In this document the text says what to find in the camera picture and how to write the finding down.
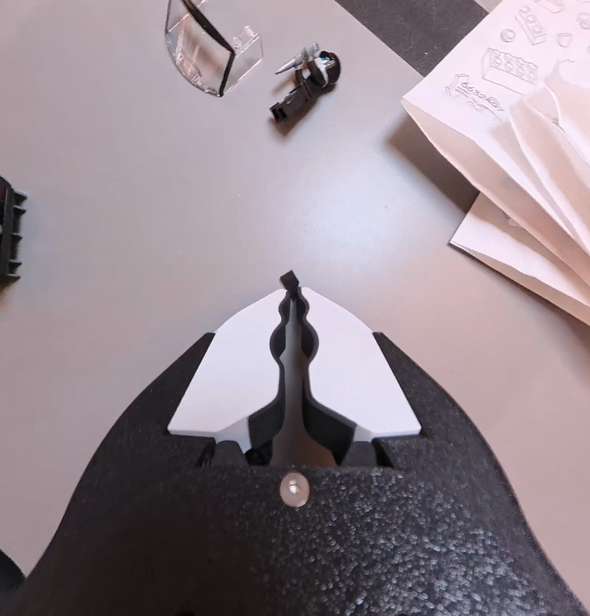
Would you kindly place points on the crumpled white paper bag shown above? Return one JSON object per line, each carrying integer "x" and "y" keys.
{"x": 526, "y": 125}

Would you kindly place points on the small black lego assembly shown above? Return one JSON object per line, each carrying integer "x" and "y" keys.
{"x": 309, "y": 82}

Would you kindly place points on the clear lego windshield piece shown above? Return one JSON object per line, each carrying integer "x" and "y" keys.
{"x": 194, "y": 53}

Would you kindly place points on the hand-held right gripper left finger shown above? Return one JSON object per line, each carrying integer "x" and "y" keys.
{"x": 228, "y": 380}

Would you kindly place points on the tiny black lego piece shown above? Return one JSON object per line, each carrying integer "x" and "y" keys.
{"x": 290, "y": 282}

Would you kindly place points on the lego car model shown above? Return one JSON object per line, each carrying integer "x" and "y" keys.
{"x": 2, "y": 226}

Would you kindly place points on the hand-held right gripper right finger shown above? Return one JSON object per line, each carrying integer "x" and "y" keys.
{"x": 362, "y": 380}

